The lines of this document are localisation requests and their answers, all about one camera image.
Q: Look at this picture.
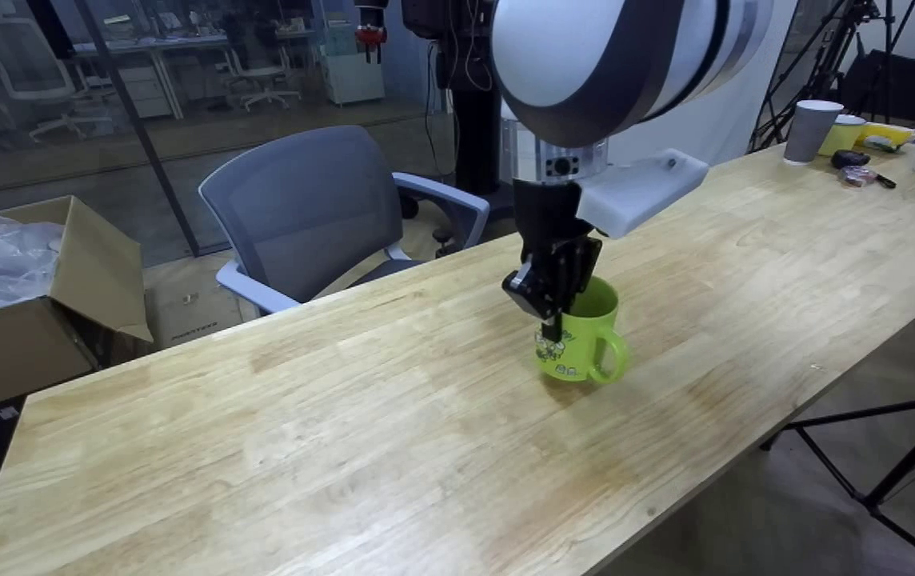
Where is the black bag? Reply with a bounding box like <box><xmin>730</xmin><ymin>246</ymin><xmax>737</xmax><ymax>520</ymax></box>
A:
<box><xmin>840</xmin><ymin>48</ymin><xmax>915</xmax><ymax>126</ymax></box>

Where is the yellow container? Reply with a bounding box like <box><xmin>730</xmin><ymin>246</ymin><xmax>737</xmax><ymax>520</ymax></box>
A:
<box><xmin>819</xmin><ymin>111</ymin><xmax>915</xmax><ymax>161</ymax></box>

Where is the green plastic mug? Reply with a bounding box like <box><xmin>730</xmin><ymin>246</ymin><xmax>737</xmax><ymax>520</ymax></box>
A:
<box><xmin>536</xmin><ymin>275</ymin><xmax>635</xmax><ymax>390</ymax></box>

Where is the red hanging tool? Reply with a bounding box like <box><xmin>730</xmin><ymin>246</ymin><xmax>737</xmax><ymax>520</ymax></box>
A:
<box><xmin>354</xmin><ymin>0</ymin><xmax>392</xmax><ymax>58</ymax></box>

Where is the grey mesh office chair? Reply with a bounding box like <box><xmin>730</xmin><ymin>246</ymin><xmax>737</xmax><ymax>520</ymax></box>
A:
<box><xmin>194</xmin><ymin>122</ymin><xmax>492</xmax><ymax>319</ymax></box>

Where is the small black tool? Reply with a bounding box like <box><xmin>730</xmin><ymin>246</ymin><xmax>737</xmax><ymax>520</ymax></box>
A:
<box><xmin>828</xmin><ymin>148</ymin><xmax>899</xmax><ymax>193</ymax></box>

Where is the black pedestal stand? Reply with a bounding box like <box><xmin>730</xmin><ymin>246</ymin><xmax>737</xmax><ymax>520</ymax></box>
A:
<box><xmin>400</xmin><ymin>0</ymin><xmax>522</xmax><ymax>231</ymax></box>

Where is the clear plastic wrap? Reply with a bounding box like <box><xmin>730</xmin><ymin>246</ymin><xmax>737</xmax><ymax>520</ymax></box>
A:
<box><xmin>0</xmin><ymin>200</ymin><xmax>64</xmax><ymax>324</ymax></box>

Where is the black light stand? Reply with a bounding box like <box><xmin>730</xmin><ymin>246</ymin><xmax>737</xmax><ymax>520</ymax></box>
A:
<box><xmin>749</xmin><ymin>0</ymin><xmax>909</xmax><ymax>153</ymax></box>

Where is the black slanted pole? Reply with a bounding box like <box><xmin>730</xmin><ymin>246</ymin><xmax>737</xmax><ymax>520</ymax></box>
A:
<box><xmin>22</xmin><ymin>0</ymin><xmax>204</xmax><ymax>258</ymax></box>

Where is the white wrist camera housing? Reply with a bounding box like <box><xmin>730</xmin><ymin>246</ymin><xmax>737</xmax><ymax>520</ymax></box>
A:
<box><xmin>577</xmin><ymin>148</ymin><xmax>714</xmax><ymax>241</ymax></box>

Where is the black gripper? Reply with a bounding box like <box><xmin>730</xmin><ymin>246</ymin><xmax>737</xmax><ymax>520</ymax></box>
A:
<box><xmin>500</xmin><ymin>176</ymin><xmax>605</xmax><ymax>344</ymax></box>

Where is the brown cardboard box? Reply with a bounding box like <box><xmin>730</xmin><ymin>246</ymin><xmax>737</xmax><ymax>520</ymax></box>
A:
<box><xmin>0</xmin><ymin>195</ymin><xmax>156</xmax><ymax>425</ymax></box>

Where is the grey paper cup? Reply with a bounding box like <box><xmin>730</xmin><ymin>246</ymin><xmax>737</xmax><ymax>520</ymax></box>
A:
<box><xmin>780</xmin><ymin>96</ymin><xmax>848</xmax><ymax>165</ymax></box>

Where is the white background office chair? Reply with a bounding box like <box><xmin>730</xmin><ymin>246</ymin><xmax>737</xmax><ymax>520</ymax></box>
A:
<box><xmin>211</xmin><ymin>34</ymin><xmax>306</xmax><ymax>115</ymax></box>
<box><xmin>0</xmin><ymin>11</ymin><xmax>88</xmax><ymax>148</ymax></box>

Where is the white background cabinet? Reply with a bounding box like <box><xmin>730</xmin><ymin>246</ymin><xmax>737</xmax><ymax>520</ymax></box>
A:
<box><xmin>312</xmin><ymin>11</ymin><xmax>387</xmax><ymax>107</ymax></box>

